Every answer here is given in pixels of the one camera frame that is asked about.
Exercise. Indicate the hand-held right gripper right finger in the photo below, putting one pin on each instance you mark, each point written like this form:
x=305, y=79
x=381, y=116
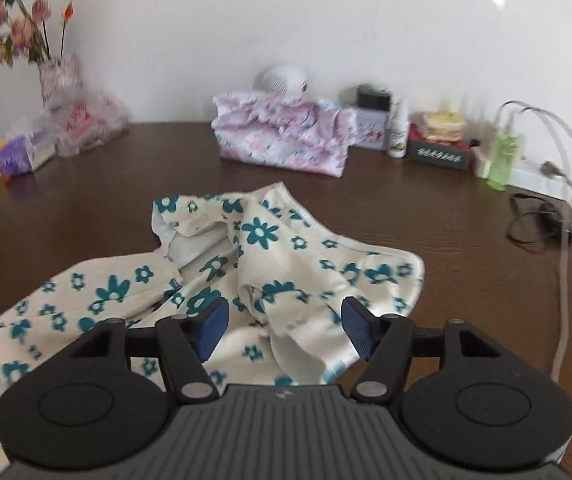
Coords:
x=358, y=327

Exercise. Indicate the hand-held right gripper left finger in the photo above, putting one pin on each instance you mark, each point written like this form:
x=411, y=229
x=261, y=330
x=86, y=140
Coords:
x=213, y=327

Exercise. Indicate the cream teal-flowered garment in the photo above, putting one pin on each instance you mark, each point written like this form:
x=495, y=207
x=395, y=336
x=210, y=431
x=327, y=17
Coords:
x=266, y=240

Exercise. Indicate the dark labelled box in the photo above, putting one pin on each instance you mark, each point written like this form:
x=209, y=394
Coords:
x=438, y=156

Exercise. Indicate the white box with red print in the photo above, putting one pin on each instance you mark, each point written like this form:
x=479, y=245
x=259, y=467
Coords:
x=371, y=130

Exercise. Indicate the small white bottle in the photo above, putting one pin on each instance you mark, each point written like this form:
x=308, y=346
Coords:
x=397, y=132

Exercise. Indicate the folded pink floral garment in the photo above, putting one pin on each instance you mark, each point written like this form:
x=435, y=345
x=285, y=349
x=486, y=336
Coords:
x=276, y=135

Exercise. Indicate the white charger adapter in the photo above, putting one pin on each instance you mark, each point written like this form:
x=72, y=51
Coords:
x=480, y=160

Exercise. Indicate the green spray bottle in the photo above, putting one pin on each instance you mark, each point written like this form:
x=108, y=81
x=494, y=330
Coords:
x=501, y=157

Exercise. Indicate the white power strip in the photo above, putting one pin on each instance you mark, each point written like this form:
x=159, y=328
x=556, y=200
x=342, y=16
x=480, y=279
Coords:
x=535, y=177

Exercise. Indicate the clear red-printed plastic bag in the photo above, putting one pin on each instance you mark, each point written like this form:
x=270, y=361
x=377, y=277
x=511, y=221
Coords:
x=86, y=120

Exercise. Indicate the white round speaker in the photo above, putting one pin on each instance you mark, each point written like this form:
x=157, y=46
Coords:
x=281, y=77

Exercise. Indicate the purple tissue pack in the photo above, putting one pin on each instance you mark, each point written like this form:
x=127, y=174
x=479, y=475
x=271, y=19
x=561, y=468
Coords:
x=16, y=157

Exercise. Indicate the patterned flower vase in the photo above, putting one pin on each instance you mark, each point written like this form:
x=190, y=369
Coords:
x=58, y=80

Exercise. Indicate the pink artificial flowers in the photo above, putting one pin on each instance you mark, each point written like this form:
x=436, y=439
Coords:
x=21, y=32

